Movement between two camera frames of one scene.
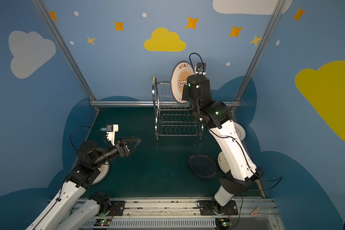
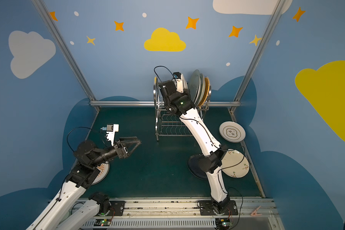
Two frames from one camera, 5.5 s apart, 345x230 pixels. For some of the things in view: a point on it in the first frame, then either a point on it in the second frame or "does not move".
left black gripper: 124,147 does not move
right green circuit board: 223,223 does not move
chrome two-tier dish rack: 172,118 does not move
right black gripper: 185,92 to 166,87
